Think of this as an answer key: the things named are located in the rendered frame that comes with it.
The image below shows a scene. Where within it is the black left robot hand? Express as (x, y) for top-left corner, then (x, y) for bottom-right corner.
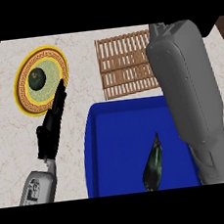
(29, 78), (75, 161)

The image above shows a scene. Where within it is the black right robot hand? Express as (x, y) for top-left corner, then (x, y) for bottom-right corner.
(195, 15), (222, 39)

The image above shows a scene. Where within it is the blue tray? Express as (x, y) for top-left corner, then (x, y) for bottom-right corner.
(77, 91), (203, 200)

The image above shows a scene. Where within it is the brown wooden slatted shelf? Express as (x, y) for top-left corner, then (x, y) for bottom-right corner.
(93, 27), (162, 102)

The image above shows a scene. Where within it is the yellow patterned round plate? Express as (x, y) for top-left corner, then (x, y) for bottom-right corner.
(9, 42), (74, 120)

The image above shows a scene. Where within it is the dark green round fruit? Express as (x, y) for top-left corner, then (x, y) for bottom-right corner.
(25, 66), (48, 92)

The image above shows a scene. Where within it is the dark green eggplant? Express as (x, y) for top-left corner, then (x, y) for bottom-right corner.
(137, 131), (168, 193)

